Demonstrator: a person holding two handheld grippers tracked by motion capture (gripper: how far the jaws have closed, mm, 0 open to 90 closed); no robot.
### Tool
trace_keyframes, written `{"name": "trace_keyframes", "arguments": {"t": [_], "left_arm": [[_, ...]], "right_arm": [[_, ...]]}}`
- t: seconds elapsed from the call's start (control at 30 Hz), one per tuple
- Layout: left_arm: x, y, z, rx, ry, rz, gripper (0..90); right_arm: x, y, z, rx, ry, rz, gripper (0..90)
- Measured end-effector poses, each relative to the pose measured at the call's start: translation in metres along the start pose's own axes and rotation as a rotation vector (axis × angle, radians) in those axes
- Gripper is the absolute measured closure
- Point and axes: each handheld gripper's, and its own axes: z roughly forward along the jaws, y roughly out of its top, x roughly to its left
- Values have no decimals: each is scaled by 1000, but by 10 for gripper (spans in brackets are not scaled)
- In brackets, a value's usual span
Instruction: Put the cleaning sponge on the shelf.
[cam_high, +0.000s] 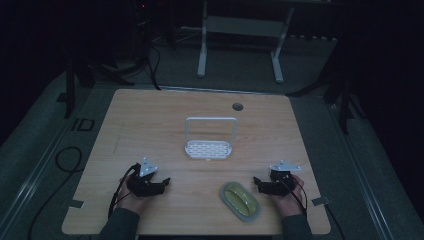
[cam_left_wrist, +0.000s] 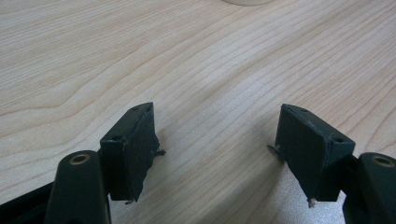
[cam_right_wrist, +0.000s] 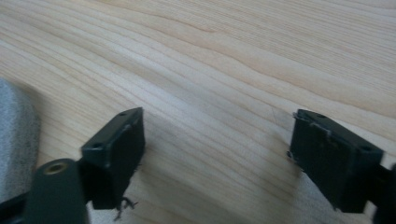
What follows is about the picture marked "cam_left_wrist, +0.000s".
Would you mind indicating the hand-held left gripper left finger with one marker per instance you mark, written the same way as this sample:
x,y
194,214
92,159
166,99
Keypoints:
x,y
130,155

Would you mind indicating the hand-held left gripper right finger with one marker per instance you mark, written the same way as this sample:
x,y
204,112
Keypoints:
x,y
311,152

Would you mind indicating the cream round object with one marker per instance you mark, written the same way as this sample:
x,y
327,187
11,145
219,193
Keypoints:
x,y
247,2

